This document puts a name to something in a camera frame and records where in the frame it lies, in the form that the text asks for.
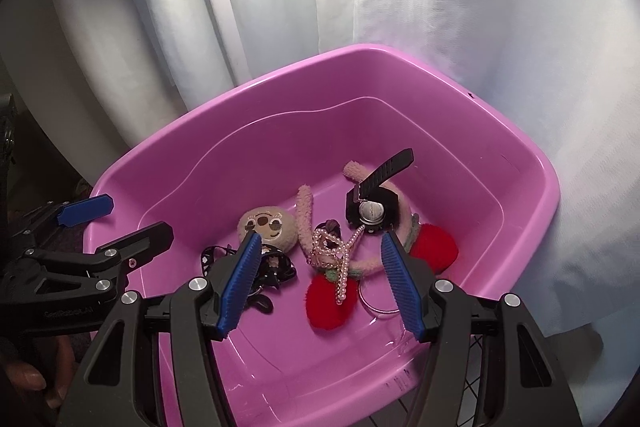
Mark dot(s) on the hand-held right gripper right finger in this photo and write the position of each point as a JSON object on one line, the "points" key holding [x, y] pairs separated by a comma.
{"points": [[402, 287]]}

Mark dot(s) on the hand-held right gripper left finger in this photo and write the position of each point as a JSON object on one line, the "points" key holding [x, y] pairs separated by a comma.
{"points": [[245, 282]]}

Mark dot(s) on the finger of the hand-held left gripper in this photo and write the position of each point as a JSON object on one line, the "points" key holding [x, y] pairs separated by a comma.
{"points": [[85, 209], [145, 242]]}

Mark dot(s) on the small black hook clip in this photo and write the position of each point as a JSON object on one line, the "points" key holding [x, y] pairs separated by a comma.
{"points": [[262, 303]]}

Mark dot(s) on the black printed ribbon band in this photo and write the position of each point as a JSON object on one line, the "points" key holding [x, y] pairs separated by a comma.
{"points": [[275, 264]]}

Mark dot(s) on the beaded silver bangle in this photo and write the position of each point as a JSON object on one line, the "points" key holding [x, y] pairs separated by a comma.
{"points": [[361, 296]]}

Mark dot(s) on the beige plush hair clip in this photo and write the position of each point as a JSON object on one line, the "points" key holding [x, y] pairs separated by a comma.
{"points": [[270, 224]]}

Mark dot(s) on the pink fluffy pompom headband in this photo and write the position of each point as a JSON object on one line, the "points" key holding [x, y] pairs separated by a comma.
{"points": [[322, 307]]}

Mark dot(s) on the black wrist watch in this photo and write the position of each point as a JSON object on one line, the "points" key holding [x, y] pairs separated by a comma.
{"points": [[372, 209]]}

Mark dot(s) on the pearl hair clip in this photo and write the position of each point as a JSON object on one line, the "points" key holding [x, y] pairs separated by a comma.
{"points": [[325, 252]]}

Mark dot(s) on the pink plastic basin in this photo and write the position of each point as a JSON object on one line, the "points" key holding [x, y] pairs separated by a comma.
{"points": [[400, 132]]}

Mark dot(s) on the person's left hand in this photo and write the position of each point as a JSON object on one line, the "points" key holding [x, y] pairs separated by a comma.
{"points": [[30, 374]]}

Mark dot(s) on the white curtain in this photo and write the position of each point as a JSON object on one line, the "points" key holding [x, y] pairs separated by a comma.
{"points": [[450, 7]]}

